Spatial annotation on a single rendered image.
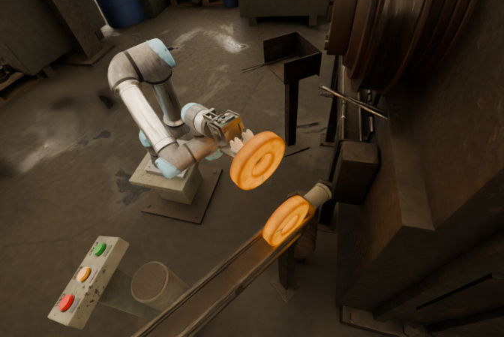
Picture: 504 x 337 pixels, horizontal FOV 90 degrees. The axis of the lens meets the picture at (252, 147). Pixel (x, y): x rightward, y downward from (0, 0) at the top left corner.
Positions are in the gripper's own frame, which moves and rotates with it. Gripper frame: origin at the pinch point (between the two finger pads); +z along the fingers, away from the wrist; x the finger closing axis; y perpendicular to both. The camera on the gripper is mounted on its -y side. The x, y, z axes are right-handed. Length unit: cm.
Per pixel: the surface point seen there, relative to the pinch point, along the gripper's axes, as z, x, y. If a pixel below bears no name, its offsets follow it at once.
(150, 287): -20, -40, -35
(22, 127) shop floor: -248, -82, -27
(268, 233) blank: 4.9, -6.9, -18.7
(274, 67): -68, 64, -14
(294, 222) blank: 4.3, 2.1, -24.6
